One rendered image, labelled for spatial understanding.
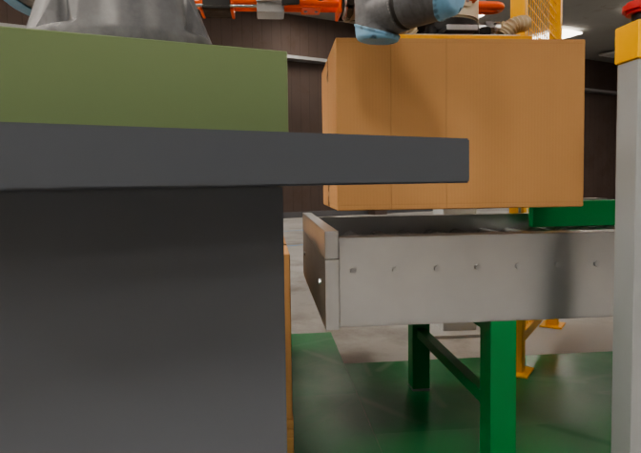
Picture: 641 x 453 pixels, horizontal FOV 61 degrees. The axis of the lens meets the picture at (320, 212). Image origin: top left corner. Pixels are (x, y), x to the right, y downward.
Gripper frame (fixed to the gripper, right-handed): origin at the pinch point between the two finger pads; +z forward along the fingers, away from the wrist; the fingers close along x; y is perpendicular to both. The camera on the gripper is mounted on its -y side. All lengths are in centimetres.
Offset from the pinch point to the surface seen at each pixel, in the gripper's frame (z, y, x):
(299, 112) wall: 943, 48, 98
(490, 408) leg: -31, 28, -96
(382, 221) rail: 34, 17, -59
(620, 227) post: -45, 47, -55
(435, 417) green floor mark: 13, 29, -117
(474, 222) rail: 34, 49, -60
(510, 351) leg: -31, 32, -83
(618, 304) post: -45, 47, -71
